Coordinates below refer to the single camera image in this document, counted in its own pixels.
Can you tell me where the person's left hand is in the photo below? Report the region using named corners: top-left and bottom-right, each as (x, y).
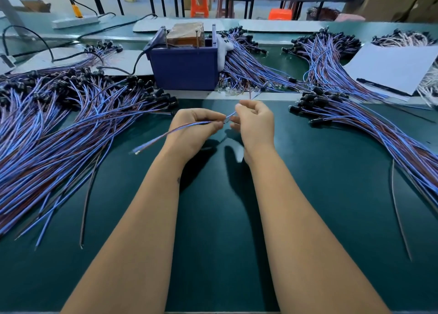
top-left (163, 108), bottom-right (227, 164)

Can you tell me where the person's right hand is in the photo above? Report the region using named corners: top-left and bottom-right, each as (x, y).
top-left (229, 100), bottom-right (276, 164)

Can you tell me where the blue brown plug cable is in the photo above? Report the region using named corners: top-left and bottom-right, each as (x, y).
top-left (131, 111), bottom-right (237, 155)

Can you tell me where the blue plastic tester box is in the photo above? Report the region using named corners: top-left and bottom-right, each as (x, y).
top-left (146, 24), bottom-right (220, 91)

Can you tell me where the pile of wired lamps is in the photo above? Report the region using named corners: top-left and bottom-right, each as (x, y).
top-left (289, 86), bottom-right (438, 260)
top-left (0, 64), bottom-right (179, 248)

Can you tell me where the person's left forearm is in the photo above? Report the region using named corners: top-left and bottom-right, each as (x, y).
top-left (62, 153), bottom-right (196, 314)

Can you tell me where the person's right forearm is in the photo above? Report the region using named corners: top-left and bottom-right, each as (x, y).
top-left (245, 154), bottom-right (391, 314)

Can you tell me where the white power strip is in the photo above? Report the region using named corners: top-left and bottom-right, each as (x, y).
top-left (51, 15), bottom-right (101, 29)

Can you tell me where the brown cardboard block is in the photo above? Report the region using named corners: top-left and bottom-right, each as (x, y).
top-left (166, 22), bottom-right (205, 48)

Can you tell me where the white flat mat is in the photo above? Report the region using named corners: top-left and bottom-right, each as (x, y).
top-left (12, 45), bottom-right (153, 76)
top-left (133, 17), bottom-right (238, 33)
top-left (240, 19), bottom-right (328, 34)

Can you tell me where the orange plastic stool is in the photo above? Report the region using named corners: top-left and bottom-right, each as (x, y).
top-left (268, 8), bottom-right (294, 20)
top-left (190, 0), bottom-right (210, 18)

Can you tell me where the black pen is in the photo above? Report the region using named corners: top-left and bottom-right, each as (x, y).
top-left (356, 78), bottom-right (413, 98)

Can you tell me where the pink plastic stool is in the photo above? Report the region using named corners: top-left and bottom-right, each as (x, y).
top-left (334, 13), bottom-right (366, 23)

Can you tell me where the white paper sheet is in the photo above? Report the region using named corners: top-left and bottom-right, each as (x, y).
top-left (344, 44), bottom-right (438, 96)

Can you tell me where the white plastic device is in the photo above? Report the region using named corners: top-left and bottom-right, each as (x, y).
top-left (0, 54), bottom-right (16, 72)

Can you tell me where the open cardboard box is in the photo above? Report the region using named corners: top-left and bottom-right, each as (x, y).
top-left (19, 0), bottom-right (52, 13)

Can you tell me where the grey metal pole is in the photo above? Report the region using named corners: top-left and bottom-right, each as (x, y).
top-left (0, 0), bottom-right (27, 27)

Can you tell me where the loose grey wire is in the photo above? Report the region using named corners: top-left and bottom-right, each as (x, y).
top-left (79, 161), bottom-right (102, 250)

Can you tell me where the black power cable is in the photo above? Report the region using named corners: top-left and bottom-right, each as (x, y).
top-left (1, 13), bottom-right (158, 61)

